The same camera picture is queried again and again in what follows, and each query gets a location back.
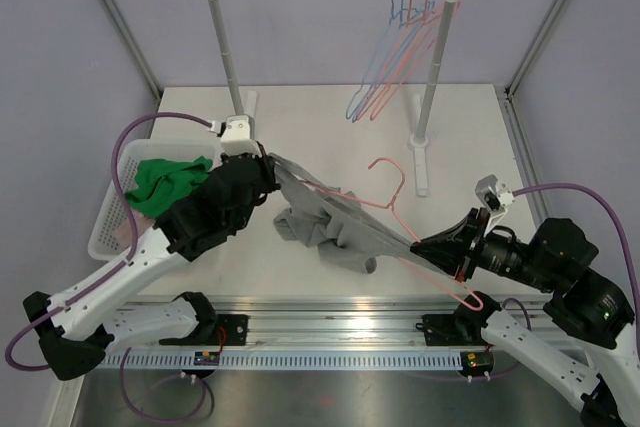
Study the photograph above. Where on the blue hanger of green top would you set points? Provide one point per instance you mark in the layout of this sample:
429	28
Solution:
386	54

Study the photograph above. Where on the grey tank top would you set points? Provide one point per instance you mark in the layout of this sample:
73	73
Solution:
335	223

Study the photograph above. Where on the right aluminium frame post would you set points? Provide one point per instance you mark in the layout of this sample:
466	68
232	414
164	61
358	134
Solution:
542	35

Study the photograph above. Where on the aluminium frame post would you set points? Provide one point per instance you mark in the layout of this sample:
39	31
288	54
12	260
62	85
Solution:
132	48
542	35

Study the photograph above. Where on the white slotted cable duct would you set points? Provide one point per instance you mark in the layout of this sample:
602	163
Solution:
283	360

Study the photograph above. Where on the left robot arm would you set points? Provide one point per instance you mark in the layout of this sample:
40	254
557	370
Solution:
78	327

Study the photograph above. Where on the left aluminium frame post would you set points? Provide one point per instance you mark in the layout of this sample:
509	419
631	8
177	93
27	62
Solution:
132	48

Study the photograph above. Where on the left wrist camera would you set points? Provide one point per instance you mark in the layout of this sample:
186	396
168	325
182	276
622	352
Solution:
236	135

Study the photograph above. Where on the pink hanger of brown top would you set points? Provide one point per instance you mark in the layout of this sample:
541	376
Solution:
400	57

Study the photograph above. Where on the silver clothes rack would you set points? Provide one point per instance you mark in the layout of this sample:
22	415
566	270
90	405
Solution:
422	104

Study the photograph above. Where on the pink hanger of black top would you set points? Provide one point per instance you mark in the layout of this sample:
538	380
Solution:
428	34

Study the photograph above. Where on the mauve pink tank top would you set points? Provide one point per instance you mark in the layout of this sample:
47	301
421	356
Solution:
123	233

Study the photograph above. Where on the blue hanger of mauve top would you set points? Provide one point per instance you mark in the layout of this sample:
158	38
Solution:
395	47

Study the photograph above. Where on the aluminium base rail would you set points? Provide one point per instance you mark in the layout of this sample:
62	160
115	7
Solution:
338	323

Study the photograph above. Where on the green tank top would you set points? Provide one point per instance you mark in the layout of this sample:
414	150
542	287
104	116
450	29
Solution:
161	182

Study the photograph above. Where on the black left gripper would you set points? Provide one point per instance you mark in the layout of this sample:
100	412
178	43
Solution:
267	167

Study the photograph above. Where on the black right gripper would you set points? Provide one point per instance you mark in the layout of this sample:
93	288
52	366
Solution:
452	246

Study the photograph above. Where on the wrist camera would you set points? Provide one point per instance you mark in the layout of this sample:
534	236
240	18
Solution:
236	135
496	197

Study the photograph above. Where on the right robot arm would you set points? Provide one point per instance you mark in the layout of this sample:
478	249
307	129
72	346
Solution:
585	305

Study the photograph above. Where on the pink hanger of grey top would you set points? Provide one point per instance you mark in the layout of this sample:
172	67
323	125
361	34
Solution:
476	304

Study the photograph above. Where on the white plastic basket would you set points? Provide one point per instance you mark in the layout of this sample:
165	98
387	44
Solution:
103	245

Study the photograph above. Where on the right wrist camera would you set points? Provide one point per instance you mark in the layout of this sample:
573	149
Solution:
496	197

